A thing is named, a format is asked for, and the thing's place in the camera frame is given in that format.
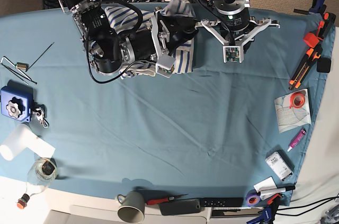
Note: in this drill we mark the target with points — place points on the clear plastic cup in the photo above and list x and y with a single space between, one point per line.
19 139

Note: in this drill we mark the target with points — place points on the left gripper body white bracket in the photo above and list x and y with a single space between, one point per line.
236 43

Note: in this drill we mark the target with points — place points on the red tape roll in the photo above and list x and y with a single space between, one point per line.
297 100

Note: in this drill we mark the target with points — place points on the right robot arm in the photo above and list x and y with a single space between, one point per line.
100 41

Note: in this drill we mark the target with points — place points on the white boxed hard drive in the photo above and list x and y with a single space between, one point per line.
279 166

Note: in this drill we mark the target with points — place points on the black smartphone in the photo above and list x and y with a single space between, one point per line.
180 207

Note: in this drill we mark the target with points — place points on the leaf pattern paper card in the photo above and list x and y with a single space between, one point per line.
290 118

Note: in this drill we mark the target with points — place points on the blue spring clamp bottom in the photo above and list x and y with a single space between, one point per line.
268 213

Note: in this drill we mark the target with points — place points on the grey ceramic mug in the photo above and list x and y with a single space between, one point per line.
131 207

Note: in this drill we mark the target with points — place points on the black remote control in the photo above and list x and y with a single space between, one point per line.
221 202

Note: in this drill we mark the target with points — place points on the clear glass bottle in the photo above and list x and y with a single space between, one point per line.
40 176

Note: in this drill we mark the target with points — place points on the red handled screwdriver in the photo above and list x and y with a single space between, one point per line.
164 200

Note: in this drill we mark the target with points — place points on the purple tape roll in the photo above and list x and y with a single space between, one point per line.
253 199

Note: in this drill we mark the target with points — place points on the silver allen key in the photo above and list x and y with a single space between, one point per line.
21 74

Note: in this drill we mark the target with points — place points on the black zip tie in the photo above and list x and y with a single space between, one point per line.
39 57

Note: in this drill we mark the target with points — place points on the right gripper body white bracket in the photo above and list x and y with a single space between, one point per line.
164 61

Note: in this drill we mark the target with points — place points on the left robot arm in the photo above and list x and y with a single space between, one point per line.
234 28

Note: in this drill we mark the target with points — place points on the blue box with knob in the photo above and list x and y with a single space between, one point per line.
16 104

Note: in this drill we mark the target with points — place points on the white paper tag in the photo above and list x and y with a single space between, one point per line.
266 184

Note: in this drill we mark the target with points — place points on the black marker pen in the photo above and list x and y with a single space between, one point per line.
277 190

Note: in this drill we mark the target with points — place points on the orange black bar clamp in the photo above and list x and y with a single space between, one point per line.
312 39

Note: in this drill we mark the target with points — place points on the black square foam pad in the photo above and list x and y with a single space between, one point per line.
324 65

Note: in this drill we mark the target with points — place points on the blue white striped T-shirt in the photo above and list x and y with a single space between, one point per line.
136 50

